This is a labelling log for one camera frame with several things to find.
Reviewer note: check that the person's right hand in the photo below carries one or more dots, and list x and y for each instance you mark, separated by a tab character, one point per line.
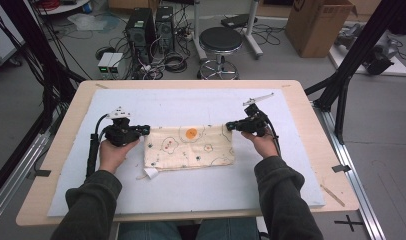
264	146

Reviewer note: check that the black tape piece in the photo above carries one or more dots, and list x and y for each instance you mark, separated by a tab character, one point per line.
341	168
41	173

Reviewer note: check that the white board with robot parts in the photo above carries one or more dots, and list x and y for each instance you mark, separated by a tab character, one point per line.
396	68

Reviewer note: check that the slim black computer tower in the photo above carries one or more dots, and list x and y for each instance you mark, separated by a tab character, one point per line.
165	28

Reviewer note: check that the person's left hand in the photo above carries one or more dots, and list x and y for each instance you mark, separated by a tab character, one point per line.
112	156

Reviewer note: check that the large black computer tower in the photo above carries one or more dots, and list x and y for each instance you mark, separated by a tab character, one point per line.
139	33

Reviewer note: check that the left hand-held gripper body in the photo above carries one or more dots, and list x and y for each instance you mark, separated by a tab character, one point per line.
121	135

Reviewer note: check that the black round stool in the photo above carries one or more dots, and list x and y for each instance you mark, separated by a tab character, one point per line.
221	39

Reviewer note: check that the black metal frame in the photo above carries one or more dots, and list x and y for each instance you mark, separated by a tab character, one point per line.
357	50

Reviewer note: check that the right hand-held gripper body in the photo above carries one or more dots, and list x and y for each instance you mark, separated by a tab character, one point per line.
256	123

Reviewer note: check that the aluminium rail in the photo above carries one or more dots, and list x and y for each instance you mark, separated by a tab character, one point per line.
17	173
354	176

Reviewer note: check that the white foam mat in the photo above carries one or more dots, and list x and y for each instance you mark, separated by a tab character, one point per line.
191	193

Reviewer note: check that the cardboard box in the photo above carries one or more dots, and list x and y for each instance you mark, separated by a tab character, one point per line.
319	28

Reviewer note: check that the black flat device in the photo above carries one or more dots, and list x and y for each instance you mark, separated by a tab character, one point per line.
237	20

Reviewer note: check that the person's left leg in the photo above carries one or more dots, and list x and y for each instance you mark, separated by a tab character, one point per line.
147	232

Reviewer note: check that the person's leg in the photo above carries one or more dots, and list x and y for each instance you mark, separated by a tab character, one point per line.
147	232
227	230

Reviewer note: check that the clear plastic sheet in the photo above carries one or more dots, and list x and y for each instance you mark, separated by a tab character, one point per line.
87	22

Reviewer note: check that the white power supply box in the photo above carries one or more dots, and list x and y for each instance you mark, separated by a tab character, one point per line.
104	63
117	63

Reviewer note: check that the cream cloth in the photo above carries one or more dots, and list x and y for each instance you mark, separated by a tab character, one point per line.
191	150

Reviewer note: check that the person's right leg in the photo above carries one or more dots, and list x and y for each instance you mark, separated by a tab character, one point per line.
227	230

